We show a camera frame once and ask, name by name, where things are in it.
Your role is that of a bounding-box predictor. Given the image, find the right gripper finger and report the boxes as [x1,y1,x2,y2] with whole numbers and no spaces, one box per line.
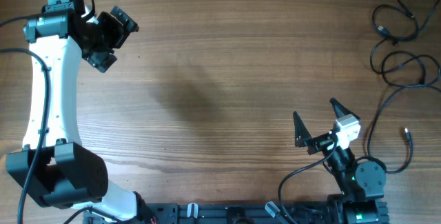
[293,111,312,147]
[329,98,360,120]

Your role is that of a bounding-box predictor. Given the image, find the black USB cables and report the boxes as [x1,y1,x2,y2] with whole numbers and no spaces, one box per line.
[366,0,441,174]

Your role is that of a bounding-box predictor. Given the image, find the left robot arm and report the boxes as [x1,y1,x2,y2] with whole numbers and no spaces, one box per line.
[6,0,158,223]

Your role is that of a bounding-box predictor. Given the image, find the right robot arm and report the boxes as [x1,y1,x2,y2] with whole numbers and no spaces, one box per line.
[293,98,390,223]

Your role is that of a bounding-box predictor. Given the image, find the left camera black cable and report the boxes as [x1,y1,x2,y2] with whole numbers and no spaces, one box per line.
[0,15,52,224]

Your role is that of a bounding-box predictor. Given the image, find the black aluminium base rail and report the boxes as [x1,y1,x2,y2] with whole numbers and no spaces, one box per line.
[82,201,390,224]

